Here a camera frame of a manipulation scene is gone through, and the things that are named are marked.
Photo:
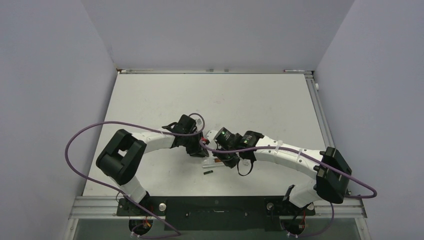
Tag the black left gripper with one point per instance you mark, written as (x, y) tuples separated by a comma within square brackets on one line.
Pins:
[(198, 150)]

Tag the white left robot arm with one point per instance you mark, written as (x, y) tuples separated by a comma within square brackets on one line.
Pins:
[(122, 155)]

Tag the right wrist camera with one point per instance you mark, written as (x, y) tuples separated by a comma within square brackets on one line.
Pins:
[(210, 137)]

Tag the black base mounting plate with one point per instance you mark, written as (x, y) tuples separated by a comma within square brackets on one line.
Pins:
[(227, 213)]

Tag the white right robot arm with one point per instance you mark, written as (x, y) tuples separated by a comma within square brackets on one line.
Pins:
[(328, 170)]

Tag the green AAA battery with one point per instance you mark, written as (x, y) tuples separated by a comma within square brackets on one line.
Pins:
[(208, 172)]

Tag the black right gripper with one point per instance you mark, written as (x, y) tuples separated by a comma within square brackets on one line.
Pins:
[(231, 163)]

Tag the white remote control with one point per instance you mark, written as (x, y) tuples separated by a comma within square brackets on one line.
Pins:
[(212, 162)]

